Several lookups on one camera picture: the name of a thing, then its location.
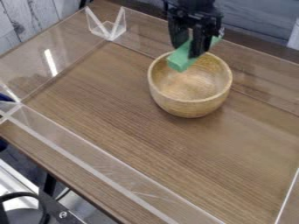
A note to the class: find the green rectangular block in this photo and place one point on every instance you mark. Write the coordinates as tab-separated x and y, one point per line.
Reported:
180	60

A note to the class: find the clear acrylic tray enclosure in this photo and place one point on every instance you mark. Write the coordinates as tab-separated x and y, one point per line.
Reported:
152	168

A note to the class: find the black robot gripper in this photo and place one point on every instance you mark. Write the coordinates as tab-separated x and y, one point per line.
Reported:
196	14

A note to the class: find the light wooden bowl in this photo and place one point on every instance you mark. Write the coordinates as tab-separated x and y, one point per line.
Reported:
194	93

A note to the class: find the black table leg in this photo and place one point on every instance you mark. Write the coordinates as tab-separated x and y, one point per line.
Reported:
50	185

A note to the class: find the black metal table bracket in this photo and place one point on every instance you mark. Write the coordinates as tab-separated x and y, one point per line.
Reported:
58	213

